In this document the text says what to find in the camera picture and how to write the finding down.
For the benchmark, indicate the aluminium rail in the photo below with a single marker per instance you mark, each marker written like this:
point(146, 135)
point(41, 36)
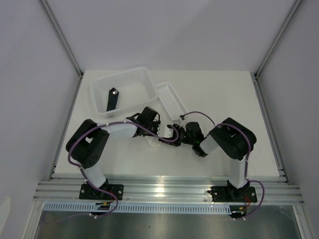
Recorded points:
point(270, 130)
point(168, 189)
point(64, 130)

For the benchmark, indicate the left aluminium frame post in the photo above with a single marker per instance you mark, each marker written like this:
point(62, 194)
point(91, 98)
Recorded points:
point(52, 19)

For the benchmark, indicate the right side aluminium rail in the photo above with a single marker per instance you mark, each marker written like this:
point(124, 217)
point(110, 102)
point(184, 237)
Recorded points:
point(270, 130)

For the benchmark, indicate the right aluminium frame post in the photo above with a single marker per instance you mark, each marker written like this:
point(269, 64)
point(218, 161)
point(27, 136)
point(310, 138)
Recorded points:
point(279, 36)

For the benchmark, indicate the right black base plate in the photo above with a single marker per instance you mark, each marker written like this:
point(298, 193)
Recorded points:
point(227, 194)

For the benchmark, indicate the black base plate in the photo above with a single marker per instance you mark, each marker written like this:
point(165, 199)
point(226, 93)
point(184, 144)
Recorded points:
point(89, 193)
point(227, 194)

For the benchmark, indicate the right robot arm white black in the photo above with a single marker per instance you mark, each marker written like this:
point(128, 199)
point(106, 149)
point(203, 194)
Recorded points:
point(234, 139)

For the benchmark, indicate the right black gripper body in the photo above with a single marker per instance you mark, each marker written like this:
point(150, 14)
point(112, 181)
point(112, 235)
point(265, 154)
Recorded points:
point(183, 137)

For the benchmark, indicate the small white plastic tray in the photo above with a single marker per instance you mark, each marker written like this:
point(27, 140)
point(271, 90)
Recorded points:
point(171, 101)

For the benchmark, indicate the aluminium frame post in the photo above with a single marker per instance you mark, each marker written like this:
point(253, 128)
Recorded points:
point(279, 36)
point(52, 19)

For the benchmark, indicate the white slotted cable duct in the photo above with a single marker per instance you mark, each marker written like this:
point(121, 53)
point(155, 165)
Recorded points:
point(138, 208)

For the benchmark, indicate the large white plastic basket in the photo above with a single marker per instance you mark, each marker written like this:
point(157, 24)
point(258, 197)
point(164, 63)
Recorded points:
point(136, 90)

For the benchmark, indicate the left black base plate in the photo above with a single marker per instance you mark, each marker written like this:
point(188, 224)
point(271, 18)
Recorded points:
point(89, 193)

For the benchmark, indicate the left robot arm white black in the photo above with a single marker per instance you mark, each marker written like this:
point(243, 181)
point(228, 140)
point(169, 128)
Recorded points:
point(87, 144)

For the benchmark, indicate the aluminium front rail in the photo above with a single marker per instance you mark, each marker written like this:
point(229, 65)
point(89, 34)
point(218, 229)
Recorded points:
point(168, 189)

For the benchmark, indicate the left side aluminium rail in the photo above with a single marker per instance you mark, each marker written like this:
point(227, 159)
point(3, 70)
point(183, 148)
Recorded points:
point(64, 130)

